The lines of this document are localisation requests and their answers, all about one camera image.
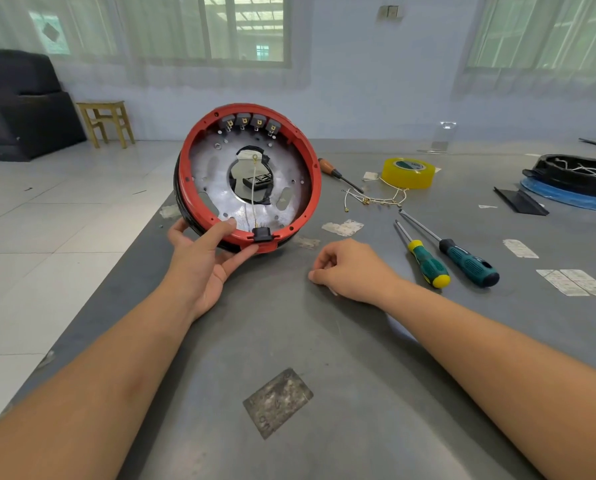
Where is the person's right hand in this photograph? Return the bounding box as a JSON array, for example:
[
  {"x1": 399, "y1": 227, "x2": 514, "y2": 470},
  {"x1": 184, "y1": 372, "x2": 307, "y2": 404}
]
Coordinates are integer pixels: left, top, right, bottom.
[{"x1": 307, "y1": 238, "x2": 404, "y2": 308}]

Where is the person's left hand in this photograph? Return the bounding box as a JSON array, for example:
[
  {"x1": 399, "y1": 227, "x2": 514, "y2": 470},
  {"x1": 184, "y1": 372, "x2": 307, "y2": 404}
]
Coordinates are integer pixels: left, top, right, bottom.
[{"x1": 162, "y1": 217, "x2": 260, "y2": 323}]

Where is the green yellow handle screwdriver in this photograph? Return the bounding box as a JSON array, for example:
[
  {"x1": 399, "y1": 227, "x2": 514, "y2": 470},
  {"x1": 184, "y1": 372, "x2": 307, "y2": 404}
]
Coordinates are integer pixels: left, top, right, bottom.
[{"x1": 394, "y1": 219, "x2": 451, "y2": 289}]

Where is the white yellow wires bundle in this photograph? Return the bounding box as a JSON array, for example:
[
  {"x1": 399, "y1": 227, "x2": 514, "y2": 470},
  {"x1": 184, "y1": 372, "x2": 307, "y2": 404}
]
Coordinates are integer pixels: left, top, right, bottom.
[{"x1": 343, "y1": 187, "x2": 409, "y2": 213}]

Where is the red plastic ring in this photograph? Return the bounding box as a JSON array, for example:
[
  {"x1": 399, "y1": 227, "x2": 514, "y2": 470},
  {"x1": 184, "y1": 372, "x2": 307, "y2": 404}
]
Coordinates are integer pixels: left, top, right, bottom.
[{"x1": 178, "y1": 103, "x2": 323, "y2": 255}]

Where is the dark green black screwdriver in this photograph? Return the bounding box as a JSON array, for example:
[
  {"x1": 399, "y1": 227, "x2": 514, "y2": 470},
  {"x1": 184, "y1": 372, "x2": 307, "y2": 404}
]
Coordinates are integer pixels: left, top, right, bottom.
[{"x1": 399, "y1": 208, "x2": 501, "y2": 289}]

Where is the black metal round plate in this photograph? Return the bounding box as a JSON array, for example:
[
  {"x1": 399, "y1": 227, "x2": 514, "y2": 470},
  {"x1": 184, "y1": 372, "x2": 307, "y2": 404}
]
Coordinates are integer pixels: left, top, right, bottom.
[{"x1": 172, "y1": 129, "x2": 314, "y2": 253}]

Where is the person's right forearm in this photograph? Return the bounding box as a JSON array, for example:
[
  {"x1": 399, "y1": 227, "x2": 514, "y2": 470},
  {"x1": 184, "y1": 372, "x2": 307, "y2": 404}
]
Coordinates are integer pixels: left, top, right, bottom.
[{"x1": 383, "y1": 279, "x2": 596, "y2": 480}]

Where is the person's left forearm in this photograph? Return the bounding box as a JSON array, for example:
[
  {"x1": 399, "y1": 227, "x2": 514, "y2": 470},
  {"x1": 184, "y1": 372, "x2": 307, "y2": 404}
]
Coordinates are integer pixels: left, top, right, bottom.
[{"x1": 0, "y1": 287, "x2": 198, "y2": 480}]

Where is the white torn tape patch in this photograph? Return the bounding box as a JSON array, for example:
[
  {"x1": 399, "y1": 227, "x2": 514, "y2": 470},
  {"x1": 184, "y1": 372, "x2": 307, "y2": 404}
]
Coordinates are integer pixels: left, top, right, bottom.
[{"x1": 321, "y1": 219, "x2": 365, "y2": 238}]

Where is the yellow tape roll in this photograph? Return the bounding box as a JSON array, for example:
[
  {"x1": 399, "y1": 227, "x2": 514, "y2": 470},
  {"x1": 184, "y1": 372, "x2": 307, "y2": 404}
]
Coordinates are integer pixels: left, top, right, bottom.
[{"x1": 381, "y1": 157, "x2": 437, "y2": 191}]

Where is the black bit set case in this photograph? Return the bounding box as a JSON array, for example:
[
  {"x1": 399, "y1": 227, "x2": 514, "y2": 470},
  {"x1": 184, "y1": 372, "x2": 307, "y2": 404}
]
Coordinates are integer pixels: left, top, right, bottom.
[{"x1": 241, "y1": 172, "x2": 272, "y2": 191}]

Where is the clear acrylic stand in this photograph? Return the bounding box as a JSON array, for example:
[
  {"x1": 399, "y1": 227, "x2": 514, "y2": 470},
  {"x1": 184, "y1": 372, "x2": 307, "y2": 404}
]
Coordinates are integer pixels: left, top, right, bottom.
[{"x1": 417, "y1": 121, "x2": 458, "y2": 155}]

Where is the white label sticker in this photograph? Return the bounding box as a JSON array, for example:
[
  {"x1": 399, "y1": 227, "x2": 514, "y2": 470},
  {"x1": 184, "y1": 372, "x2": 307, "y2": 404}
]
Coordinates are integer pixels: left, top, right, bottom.
[
  {"x1": 559, "y1": 269, "x2": 596, "y2": 297},
  {"x1": 503, "y1": 239, "x2": 540, "y2": 259},
  {"x1": 535, "y1": 269, "x2": 591, "y2": 297}
]

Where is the black flat plate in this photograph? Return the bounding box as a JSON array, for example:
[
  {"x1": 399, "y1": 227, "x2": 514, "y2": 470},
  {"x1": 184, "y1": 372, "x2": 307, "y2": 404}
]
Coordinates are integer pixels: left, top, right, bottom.
[{"x1": 493, "y1": 187, "x2": 550, "y2": 217}]

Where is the wooden stool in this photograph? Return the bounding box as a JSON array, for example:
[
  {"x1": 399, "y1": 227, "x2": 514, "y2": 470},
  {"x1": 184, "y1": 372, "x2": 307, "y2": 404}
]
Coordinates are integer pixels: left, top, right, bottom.
[{"x1": 76, "y1": 100, "x2": 136, "y2": 149}]

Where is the wide sheer curtain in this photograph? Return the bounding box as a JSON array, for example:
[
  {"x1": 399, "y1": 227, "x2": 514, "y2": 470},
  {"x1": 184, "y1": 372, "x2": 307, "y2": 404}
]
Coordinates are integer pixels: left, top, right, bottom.
[{"x1": 0, "y1": 0, "x2": 314, "y2": 91}]

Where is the black round housing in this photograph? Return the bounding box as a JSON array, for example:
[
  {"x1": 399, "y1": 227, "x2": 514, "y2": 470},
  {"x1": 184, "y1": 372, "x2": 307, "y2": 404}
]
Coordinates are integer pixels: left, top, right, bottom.
[{"x1": 521, "y1": 154, "x2": 596, "y2": 199}]

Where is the black armchair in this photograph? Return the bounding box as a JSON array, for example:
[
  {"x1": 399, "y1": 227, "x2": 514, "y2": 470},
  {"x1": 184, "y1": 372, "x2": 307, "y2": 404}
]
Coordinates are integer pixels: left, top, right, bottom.
[{"x1": 0, "y1": 49, "x2": 87, "y2": 163}]

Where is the narrow sheer curtain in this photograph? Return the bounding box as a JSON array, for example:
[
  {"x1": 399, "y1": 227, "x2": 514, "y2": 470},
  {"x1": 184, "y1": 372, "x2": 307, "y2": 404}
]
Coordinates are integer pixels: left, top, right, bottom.
[{"x1": 453, "y1": 0, "x2": 596, "y2": 98}]

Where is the wide window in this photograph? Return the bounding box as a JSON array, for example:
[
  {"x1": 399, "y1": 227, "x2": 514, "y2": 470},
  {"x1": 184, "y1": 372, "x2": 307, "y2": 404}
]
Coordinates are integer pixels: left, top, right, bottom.
[{"x1": 27, "y1": 0, "x2": 291, "y2": 65}]

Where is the narrow window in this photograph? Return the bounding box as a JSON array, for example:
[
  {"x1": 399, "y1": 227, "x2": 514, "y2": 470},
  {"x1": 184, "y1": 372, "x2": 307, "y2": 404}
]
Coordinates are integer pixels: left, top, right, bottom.
[{"x1": 467, "y1": 0, "x2": 596, "y2": 71}]

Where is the wooden handle screwdriver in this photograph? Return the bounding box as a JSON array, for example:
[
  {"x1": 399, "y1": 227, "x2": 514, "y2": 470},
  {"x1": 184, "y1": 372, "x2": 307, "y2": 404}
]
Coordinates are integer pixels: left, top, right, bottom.
[{"x1": 317, "y1": 157, "x2": 365, "y2": 195}]

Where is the blue plastic ring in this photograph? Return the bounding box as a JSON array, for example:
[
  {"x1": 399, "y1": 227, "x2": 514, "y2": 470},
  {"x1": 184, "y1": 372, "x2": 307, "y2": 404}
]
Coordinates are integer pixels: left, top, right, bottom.
[{"x1": 519, "y1": 177, "x2": 596, "y2": 213}]

